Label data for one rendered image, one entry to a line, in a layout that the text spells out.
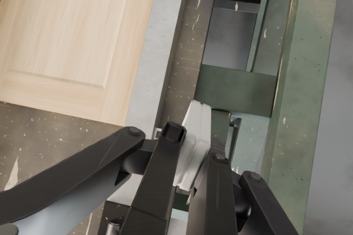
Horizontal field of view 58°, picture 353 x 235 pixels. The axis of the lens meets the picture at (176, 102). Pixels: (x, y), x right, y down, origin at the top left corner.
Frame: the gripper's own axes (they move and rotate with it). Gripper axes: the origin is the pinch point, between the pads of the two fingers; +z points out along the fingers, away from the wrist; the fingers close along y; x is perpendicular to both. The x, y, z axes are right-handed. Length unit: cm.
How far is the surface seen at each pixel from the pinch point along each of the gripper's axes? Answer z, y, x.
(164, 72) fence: 33.5, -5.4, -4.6
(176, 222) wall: 211, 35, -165
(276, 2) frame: 63, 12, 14
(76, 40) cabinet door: 39.2, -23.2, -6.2
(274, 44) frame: 68, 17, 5
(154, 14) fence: 38.1, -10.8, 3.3
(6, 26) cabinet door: 41, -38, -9
